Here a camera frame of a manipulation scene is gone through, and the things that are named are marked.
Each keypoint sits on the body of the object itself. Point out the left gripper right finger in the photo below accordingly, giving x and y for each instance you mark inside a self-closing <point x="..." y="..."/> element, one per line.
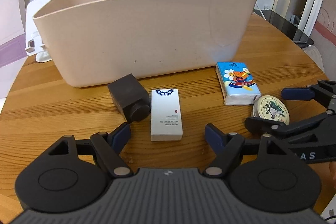
<point x="228" y="149"/>

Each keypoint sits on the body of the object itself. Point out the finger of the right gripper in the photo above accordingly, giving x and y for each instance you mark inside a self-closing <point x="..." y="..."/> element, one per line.
<point x="322" y="92"/>
<point x="323" y="121"/>

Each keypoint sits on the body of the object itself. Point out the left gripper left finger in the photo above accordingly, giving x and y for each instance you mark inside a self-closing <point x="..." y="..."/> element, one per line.
<point x="107" y="148"/>

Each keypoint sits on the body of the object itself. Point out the round decorated tin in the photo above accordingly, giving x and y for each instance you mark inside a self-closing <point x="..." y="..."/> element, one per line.
<point x="271" y="108"/>

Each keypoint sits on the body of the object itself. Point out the blue bear tissue pack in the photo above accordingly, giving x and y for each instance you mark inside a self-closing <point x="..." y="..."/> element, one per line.
<point x="237" y="84"/>

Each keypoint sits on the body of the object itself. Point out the black small box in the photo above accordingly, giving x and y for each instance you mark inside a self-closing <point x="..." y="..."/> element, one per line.
<point x="131" y="98"/>

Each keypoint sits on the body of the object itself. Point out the black glass side table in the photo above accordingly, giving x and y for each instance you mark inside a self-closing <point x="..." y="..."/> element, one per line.
<point x="288" y="29"/>

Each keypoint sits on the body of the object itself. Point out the white slim box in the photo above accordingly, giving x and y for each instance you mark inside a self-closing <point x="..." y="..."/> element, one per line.
<point x="166" y="119"/>

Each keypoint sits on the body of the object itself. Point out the beige plastic storage basket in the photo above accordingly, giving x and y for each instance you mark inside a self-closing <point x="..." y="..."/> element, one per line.
<point x="94" y="42"/>

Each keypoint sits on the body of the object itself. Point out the white phone stand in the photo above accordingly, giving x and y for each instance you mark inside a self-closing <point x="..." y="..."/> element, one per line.
<point x="34" y="45"/>

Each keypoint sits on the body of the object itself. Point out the pink lilac bed headboard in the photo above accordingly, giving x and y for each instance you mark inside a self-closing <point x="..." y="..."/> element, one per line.
<point x="13" y="19"/>

